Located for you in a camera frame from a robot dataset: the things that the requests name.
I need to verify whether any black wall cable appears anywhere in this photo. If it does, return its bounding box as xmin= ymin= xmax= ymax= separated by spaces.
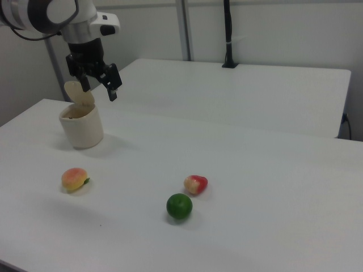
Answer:
xmin=342 ymin=113 xmax=352 ymax=140

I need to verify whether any grey metal frame post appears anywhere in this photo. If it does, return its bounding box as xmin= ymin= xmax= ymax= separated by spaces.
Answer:
xmin=175 ymin=0 xmax=194 ymax=61
xmin=44 ymin=38 xmax=71 ymax=102

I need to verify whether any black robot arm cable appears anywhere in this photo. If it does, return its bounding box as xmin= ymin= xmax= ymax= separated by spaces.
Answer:
xmin=0 ymin=11 xmax=62 ymax=41

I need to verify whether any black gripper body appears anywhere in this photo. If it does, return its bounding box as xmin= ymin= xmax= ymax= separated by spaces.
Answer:
xmin=65 ymin=38 xmax=111 ymax=79

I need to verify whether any cream bin lid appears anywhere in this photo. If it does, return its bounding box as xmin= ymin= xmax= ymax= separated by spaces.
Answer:
xmin=64 ymin=81 xmax=96 ymax=108

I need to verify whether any cream ceramic cup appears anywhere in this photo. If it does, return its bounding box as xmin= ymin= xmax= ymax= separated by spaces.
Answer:
xmin=58 ymin=102 xmax=104 ymax=150

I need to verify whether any black camera stand pole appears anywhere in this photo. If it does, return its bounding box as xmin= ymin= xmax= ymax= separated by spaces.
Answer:
xmin=221 ymin=0 xmax=239 ymax=69

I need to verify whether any toy green lime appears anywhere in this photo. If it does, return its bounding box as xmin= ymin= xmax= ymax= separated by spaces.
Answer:
xmin=166 ymin=193 xmax=193 ymax=219

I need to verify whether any toy peach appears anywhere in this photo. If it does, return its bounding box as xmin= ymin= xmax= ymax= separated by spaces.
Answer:
xmin=61 ymin=168 xmax=90 ymax=192

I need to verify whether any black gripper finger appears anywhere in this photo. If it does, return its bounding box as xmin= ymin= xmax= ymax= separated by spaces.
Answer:
xmin=97 ymin=63 xmax=123 ymax=102
xmin=76 ymin=70 xmax=92 ymax=94

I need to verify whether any toy red strawberry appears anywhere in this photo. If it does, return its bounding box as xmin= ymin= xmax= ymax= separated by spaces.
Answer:
xmin=183 ymin=175 xmax=209 ymax=195

